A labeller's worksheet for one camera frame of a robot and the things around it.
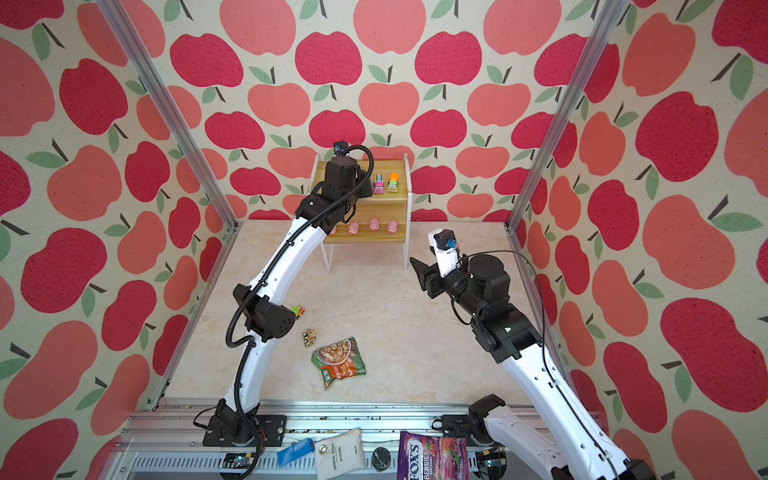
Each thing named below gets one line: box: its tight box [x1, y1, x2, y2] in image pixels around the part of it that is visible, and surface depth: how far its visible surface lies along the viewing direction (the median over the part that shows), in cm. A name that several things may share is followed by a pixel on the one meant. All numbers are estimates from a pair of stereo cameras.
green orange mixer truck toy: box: [387, 172, 400, 193], surface depth 85 cm
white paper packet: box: [314, 428, 365, 480], surface depth 72 cm
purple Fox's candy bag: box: [397, 431, 470, 480], surface depth 70 cm
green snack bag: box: [311, 336, 366, 391], surface depth 86 cm
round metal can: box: [371, 446, 391, 472], surface depth 64 cm
